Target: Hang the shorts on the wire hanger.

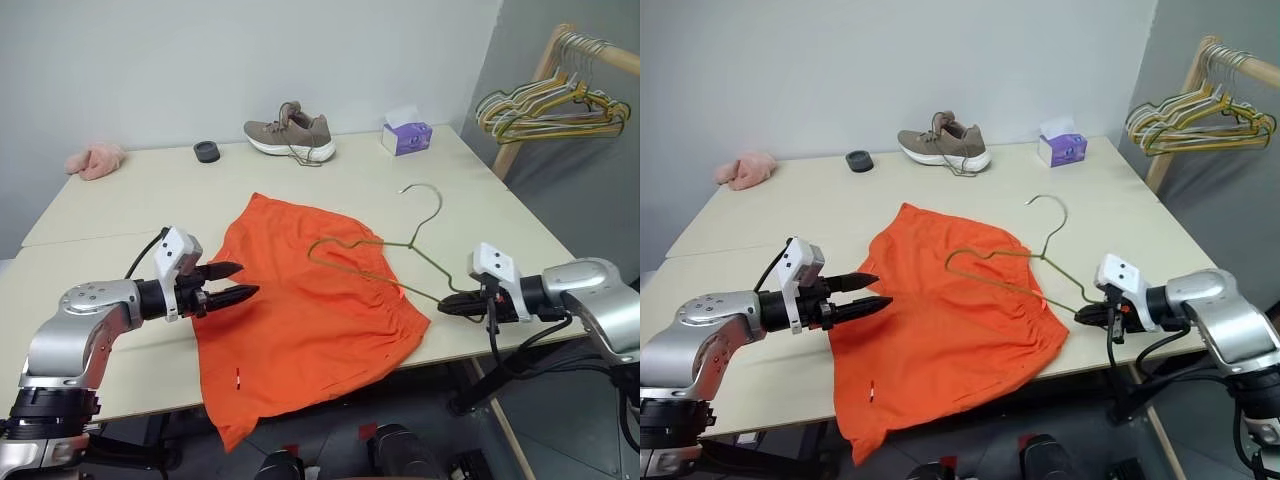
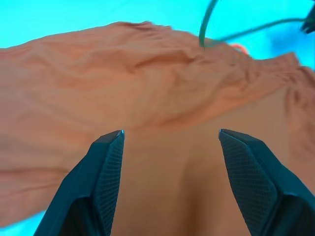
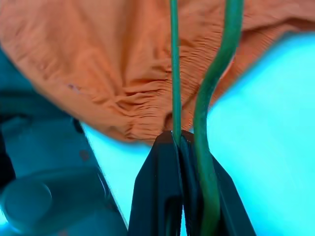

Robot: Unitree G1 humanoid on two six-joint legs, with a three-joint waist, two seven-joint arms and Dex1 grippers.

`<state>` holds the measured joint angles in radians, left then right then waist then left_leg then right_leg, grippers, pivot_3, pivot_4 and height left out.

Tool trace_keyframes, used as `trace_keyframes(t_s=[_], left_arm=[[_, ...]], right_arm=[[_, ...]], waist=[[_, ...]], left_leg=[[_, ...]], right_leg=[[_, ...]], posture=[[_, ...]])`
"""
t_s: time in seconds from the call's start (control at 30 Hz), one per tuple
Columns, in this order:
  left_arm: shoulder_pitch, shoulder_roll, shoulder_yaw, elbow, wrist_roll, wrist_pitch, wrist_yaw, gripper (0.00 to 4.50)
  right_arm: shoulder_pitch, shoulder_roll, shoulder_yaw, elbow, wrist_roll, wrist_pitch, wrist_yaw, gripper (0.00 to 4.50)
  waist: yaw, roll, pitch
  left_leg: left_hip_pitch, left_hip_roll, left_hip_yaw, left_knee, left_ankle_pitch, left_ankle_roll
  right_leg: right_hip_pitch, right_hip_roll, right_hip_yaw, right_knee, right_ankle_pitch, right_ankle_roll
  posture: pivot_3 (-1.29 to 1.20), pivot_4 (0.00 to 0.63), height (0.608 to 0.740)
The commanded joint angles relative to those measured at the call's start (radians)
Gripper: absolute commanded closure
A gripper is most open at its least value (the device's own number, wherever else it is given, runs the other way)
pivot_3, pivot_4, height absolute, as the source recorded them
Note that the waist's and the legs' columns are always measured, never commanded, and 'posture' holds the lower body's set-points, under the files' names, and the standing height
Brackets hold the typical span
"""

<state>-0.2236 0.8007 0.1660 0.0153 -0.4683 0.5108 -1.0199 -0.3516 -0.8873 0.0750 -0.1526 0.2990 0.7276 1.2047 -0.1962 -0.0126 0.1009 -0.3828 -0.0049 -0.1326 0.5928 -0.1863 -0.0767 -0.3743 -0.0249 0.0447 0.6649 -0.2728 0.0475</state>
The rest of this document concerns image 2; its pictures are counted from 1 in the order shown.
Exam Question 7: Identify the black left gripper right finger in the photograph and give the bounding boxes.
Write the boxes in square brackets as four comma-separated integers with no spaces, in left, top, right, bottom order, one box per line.
[218,128,315,236]

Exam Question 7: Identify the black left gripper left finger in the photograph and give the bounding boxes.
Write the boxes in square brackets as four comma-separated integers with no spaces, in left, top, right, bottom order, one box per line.
[33,129,126,236]

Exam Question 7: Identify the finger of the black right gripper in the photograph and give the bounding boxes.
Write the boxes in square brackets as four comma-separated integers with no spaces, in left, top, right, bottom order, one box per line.
[300,4,315,35]

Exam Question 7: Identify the orange shorts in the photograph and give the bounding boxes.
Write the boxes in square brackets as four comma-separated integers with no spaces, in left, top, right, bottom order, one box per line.
[0,21,315,236]

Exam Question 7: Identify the dark cable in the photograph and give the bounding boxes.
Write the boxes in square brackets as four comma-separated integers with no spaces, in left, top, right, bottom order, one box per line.
[198,0,308,53]

